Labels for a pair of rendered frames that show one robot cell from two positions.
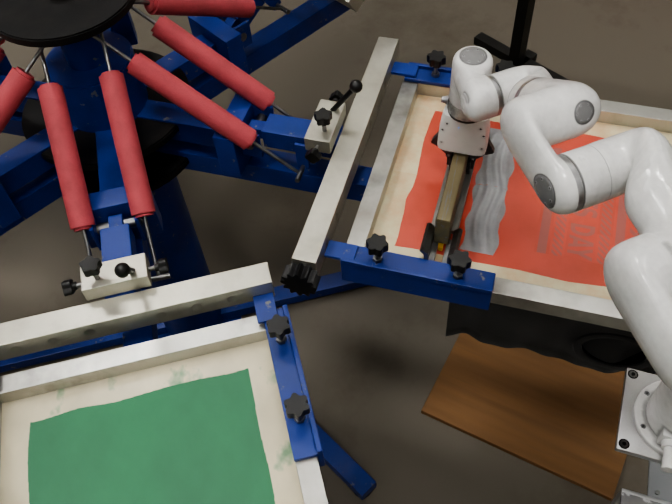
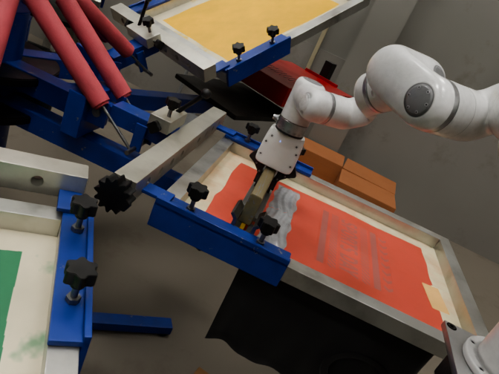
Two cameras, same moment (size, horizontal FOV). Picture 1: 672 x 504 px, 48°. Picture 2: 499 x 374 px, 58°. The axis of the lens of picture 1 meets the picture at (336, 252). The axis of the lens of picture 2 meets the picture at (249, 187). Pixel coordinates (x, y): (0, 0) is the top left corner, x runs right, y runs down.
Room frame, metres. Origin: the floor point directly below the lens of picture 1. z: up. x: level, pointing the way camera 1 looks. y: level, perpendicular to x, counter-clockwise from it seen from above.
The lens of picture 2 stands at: (0.05, 0.09, 1.47)
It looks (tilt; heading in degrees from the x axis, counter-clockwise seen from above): 24 degrees down; 342
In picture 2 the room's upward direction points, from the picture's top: 25 degrees clockwise
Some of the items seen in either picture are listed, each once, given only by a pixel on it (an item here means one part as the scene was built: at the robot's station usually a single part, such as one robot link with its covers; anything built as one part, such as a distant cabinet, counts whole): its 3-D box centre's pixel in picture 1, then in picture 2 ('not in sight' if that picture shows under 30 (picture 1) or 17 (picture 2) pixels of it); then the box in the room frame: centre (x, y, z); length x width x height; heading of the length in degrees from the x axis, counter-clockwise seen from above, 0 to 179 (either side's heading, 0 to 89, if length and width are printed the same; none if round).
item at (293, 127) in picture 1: (303, 136); (144, 125); (1.20, 0.05, 1.02); 0.17 x 0.06 x 0.05; 69
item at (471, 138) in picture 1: (465, 125); (281, 146); (1.08, -0.28, 1.12); 0.10 x 0.08 x 0.11; 69
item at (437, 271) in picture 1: (416, 275); (220, 237); (0.82, -0.16, 0.97); 0.30 x 0.05 x 0.07; 69
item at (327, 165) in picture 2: not in sight; (332, 186); (3.28, -1.65, 0.19); 1.04 x 0.73 x 0.38; 66
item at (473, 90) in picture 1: (475, 91); (307, 105); (1.03, -0.29, 1.25); 0.15 x 0.10 x 0.11; 16
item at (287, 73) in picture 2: not in sight; (286, 81); (2.27, -0.59, 1.06); 0.61 x 0.46 x 0.12; 129
